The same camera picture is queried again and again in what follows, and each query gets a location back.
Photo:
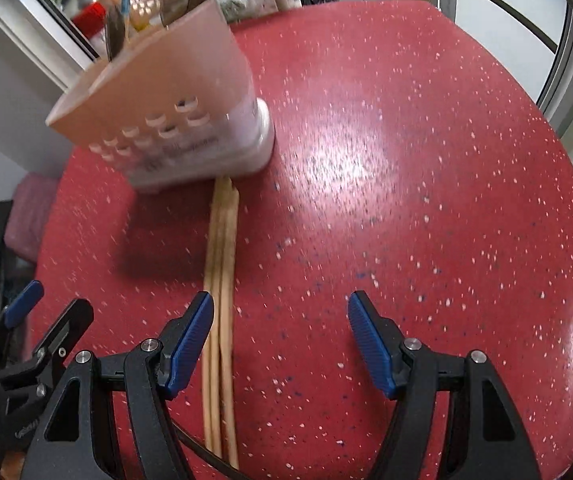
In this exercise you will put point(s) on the wooden chopstick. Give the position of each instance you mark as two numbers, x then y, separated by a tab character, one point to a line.
220	260
210	260
230	260

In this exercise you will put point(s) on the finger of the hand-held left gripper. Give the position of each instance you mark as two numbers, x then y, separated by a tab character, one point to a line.
69	325
24	302

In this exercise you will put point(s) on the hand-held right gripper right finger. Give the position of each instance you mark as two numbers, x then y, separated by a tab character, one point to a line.
371	345

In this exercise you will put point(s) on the pink plastic stool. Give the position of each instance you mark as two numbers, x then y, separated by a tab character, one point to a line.
29	210

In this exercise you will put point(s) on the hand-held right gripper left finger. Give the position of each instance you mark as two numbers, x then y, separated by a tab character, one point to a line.
189	345

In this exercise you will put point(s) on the clear plastic bag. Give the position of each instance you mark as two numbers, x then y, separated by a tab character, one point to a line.
239	5

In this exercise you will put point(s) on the white refrigerator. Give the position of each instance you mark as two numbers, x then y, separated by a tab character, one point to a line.
491	10

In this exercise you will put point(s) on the beige plastic utensil holder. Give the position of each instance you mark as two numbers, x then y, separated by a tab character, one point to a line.
166	75

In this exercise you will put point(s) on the grey door frame post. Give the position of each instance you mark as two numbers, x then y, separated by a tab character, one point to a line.
566	85
41	30

